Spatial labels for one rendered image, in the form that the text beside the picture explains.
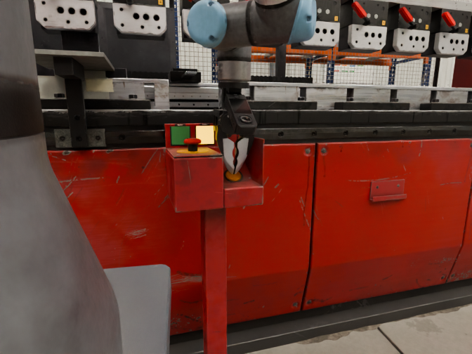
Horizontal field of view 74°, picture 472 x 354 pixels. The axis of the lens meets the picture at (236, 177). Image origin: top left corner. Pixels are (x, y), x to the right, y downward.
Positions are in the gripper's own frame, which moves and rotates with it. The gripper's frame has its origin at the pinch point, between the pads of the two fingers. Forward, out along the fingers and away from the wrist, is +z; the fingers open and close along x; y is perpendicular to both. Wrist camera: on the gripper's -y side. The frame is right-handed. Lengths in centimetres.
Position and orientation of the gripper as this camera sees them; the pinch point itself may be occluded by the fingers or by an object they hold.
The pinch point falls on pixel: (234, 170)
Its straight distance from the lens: 74.3
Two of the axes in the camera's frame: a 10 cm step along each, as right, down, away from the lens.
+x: -9.5, 0.6, -3.0
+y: -3.1, -2.7, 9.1
